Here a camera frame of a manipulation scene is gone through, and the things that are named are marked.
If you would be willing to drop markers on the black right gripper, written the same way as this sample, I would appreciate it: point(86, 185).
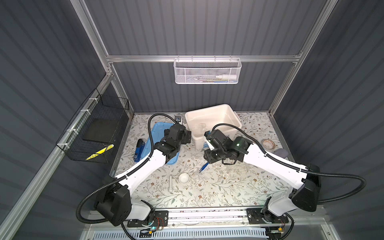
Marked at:
point(207, 156)

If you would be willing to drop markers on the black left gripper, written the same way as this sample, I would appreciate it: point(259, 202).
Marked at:
point(186, 137)

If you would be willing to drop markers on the blue plastic tweezers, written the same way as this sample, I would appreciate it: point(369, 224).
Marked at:
point(203, 167)

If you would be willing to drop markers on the white plastic storage bin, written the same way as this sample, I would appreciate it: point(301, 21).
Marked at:
point(210, 116)

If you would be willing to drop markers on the white mortar bowl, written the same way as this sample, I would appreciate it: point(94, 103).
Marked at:
point(184, 178)

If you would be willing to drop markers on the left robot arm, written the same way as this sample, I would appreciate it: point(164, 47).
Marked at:
point(114, 199)

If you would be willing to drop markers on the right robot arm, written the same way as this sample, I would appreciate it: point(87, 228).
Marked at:
point(305, 182)

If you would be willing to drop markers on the blue stapler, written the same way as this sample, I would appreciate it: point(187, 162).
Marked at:
point(139, 149)

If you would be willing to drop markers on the clear tape roll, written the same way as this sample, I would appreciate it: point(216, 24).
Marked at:
point(268, 144)

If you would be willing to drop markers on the grey purple pouch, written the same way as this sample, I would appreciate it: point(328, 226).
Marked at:
point(282, 153)

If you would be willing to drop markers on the white bottle in basket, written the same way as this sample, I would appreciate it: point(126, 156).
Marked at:
point(227, 77)

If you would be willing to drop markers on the white wire wall basket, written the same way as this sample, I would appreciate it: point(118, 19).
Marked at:
point(203, 71)

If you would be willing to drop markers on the black wire side basket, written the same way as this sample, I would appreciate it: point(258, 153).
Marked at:
point(97, 131)

